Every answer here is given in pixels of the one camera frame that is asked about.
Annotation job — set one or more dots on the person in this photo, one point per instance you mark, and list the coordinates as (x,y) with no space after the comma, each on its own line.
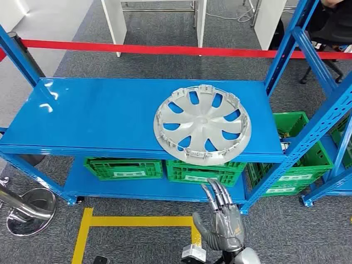
(330,25)

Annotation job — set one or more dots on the large green plastic crate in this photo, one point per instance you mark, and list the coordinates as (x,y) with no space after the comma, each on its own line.
(291,122)

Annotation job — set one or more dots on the grey plastic wheel hubcap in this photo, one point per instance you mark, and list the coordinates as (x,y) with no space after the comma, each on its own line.
(202,122)

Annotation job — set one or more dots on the black stanchion post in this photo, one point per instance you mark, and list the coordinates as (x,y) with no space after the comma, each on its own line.
(32,60)

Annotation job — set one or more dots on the red barrier tape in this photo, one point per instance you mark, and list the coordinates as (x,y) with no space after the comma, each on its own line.
(137,48)

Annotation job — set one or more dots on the black office chair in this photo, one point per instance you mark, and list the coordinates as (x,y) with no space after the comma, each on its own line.
(335,69)

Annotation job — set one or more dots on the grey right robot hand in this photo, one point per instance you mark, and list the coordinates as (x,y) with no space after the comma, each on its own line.
(228,229)

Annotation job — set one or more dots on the wide blue metal shelf rack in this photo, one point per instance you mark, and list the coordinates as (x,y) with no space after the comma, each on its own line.
(82,116)

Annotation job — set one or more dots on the white table with metal bar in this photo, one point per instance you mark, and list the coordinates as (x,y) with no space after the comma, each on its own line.
(115,22)

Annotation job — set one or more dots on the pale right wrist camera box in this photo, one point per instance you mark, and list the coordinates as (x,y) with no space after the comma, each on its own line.
(193,253)

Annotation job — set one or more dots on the white table panel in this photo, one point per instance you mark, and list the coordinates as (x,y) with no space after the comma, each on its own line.
(269,22)

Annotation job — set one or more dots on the chrome stanchion with round base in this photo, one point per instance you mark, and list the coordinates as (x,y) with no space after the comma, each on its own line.
(32,218)

